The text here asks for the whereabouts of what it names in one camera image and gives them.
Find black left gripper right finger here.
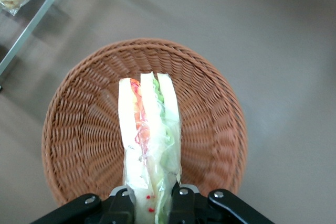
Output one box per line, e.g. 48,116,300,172
169,183,203,224

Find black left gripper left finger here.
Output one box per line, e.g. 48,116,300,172
98,186,137,224

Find triangle sandwich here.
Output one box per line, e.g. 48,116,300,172
118,71,184,224

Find round shallow brown wicker basket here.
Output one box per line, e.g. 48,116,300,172
41,37,248,207

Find brown table cover sheet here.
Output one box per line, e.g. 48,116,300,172
0,0,336,224

